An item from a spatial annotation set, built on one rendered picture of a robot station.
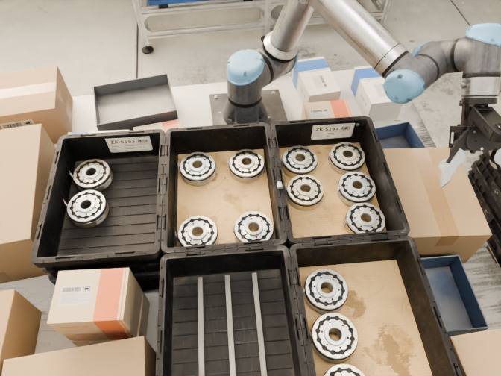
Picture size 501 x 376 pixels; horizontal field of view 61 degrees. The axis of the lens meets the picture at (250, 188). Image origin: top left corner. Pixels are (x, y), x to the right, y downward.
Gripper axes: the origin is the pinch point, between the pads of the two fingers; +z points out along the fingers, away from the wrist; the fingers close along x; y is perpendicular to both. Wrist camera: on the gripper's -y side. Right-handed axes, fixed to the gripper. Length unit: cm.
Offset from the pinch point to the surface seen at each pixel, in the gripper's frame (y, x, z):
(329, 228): 16.6, 29.1, 13.9
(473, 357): -13.6, 4.7, 33.1
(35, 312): 11, 106, 34
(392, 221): 12.5, 13.8, 11.0
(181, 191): 26, 70, 5
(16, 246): 9, 109, 16
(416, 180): 23.8, 3.6, 2.1
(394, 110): 60, -2, -18
